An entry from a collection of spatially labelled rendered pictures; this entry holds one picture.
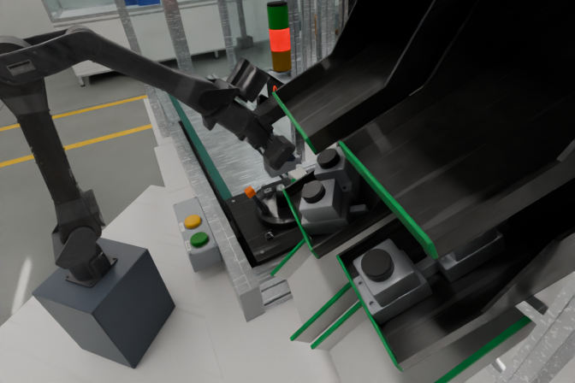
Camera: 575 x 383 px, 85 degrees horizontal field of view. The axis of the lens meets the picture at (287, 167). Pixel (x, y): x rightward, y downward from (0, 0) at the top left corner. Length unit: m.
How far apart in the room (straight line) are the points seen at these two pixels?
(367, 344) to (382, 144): 0.33
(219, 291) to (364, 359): 0.40
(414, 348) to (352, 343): 0.20
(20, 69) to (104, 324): 0.42
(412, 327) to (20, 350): 0.81
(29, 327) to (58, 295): 0.29
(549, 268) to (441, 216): 0.13
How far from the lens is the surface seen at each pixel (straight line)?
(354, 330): 0.55
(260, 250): 0.73
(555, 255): 0.34
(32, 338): 0.96
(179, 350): 0.78
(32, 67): 0.50
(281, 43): 0.82
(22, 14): 8.83
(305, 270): 0.62
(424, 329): 0.37
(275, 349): 0.73
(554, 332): 0.39
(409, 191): 0.26
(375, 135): 0.31
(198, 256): 0.78
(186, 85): 0.55
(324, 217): 0.40
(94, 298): 0.66
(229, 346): 0.75
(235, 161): 1.13
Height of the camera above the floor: 1.52
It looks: 35 degrees down
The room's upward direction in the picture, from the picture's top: 5 degrees counter-clockwise
